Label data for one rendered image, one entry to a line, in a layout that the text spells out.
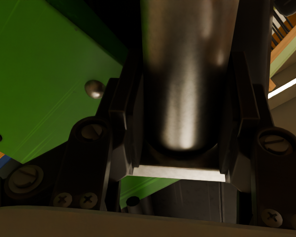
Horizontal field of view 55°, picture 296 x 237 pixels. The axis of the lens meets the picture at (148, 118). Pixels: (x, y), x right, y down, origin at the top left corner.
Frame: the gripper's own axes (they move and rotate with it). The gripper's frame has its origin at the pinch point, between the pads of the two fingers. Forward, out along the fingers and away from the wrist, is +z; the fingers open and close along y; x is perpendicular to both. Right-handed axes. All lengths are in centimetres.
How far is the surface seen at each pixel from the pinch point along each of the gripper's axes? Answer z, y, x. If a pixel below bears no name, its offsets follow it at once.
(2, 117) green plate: 2.7, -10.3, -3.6
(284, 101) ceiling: 584, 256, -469
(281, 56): 251, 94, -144
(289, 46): 261, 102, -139
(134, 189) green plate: 2.6, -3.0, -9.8
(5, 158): 278, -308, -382
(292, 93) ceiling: 585, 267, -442
